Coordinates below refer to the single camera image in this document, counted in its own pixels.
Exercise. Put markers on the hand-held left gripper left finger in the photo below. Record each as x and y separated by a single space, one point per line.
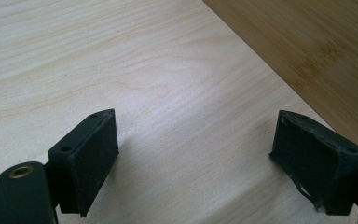
87 161

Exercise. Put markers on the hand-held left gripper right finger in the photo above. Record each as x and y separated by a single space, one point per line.
317 161

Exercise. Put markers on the bamboo tea box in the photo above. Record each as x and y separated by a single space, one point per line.
323 40

